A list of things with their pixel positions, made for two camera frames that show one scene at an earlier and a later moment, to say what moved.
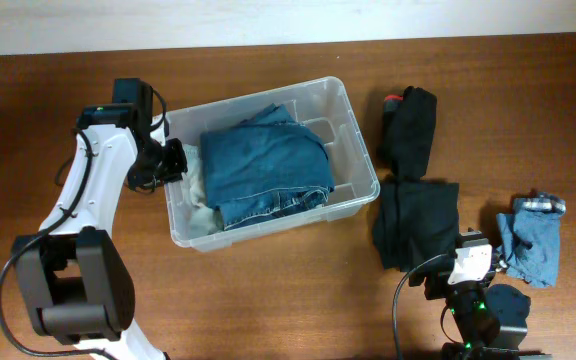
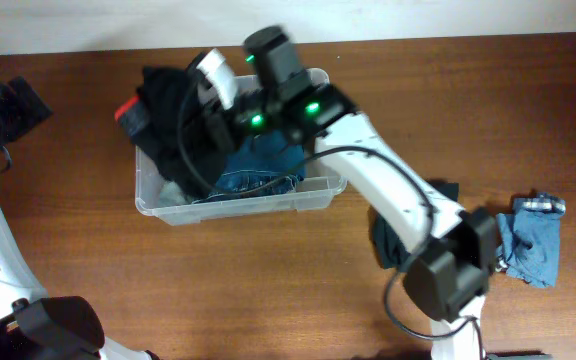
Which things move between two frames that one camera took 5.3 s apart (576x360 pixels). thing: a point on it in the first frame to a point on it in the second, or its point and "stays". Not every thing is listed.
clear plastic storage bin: (319, 106) to (311, 194)
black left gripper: (175, 163) to (16, 121)
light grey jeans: (199, 218) to (170, 194)
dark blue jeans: (266, 167) stays
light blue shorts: (529, 238) stays
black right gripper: (436, 275) to (216, 125)
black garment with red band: (409, 127) to (188, 164)
